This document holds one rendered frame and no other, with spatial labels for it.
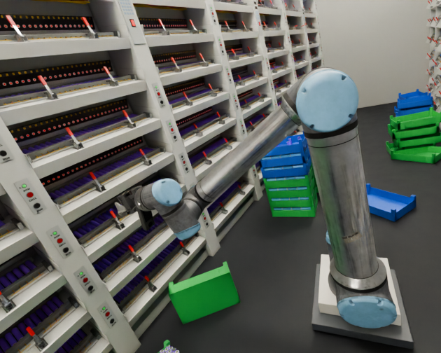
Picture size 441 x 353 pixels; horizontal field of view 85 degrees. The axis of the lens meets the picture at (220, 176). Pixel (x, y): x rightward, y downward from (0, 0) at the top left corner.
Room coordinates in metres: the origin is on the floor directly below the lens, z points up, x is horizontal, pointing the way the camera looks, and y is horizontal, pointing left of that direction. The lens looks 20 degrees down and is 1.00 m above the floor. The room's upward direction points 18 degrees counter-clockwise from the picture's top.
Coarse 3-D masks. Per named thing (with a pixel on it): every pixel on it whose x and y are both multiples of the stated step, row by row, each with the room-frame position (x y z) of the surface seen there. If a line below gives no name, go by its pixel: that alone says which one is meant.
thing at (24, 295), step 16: (16, 256) 0.84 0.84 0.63; (0, 272) 0.79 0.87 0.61; (16, 272) 0.78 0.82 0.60; (32, 272) 0.77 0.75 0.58; (48, 272) 0.78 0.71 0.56; (0, 288) 0.72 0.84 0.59; (16, 288) 0.72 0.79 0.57; (32, 288) 0.72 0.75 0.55; (48, 288) 0.73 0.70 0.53; (0, 304) 0.68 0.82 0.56; (16, 304) 0.67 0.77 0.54; (32, 304) 0.69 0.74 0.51; (0, 320) 0.62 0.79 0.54; (16, 320) 0.65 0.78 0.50
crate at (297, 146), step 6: (288, 138) 1.60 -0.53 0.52; (294, 138) 1.58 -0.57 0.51; (282, 144) 1.62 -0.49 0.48; (294, 144) 1.39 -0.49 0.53; (300, 144) 1.37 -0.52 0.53; (306, 144) 1.47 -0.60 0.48; (276, 150) 1.46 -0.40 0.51; (282, 150) 1.44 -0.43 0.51; (288, 150) 1.42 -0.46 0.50; (294, 150) 1.40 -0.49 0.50; (300, 150) 1.38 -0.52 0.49; (264, 156) 1.50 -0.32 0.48
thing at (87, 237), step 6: (120, 216) 1.05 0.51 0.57; (108, 222) 1.00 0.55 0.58; (114, 222) 1.03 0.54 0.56; (96, 228) 0.97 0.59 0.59; (102, 228) 0.98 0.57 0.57; (90, 234) 0.94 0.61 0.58; (96, 234) 0.96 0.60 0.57; (78, 240) 0.91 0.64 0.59; (84, 240) 0.92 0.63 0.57; (90, 240) 0.92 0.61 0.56
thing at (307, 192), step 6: (312, 180) 1.48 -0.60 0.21; (312, 186) 1.44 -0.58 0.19; (270, 192) 1.51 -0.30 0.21; (276, 192) 1.49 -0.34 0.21; (282, 192) 1.47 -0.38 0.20; (288, 192) 1.45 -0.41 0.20; (294, 192) 1.43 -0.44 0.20; (300, 192) 1.40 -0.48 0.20; (306, 192) 1.38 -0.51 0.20; (312, 192) 1.42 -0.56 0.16
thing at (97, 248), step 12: (144, 180) 1.32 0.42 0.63; (180, 180) 1.31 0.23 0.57; (108, 204) 1.14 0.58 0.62; (84, 216) 1.04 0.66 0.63; (132, 216) 1.06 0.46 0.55; (108, 228) 0.99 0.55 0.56; (132, 228) 1.01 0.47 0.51; (96, 240) 0.92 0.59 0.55; (108, 240) 0.92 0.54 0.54; (120, 240) 0.96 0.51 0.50; (96, 252) 0.87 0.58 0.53
